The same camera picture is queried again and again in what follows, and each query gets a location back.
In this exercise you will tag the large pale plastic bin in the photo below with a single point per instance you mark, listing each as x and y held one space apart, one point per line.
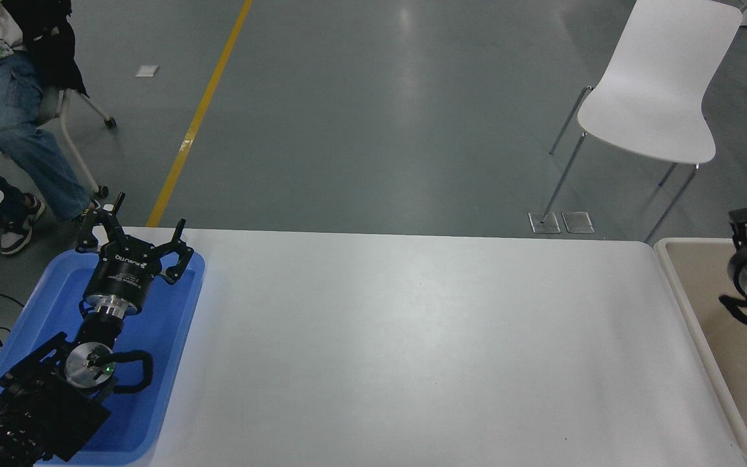
704 311

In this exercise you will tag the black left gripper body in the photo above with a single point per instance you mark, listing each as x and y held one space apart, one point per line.
121 277

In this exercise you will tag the person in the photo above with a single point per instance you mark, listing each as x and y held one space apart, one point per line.
10 123

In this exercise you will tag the black jacket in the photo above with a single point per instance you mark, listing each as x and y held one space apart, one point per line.
49 45

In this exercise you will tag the white swivel chair with casters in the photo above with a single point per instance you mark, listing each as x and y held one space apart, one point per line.
79 149

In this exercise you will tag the blue plastic tray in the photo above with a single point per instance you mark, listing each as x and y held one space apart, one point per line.
166 337

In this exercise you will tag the white chair with metal legs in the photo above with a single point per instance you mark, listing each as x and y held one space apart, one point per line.
659 84

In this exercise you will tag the square metal floor plate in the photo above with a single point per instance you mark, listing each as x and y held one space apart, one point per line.
578 222
544 222

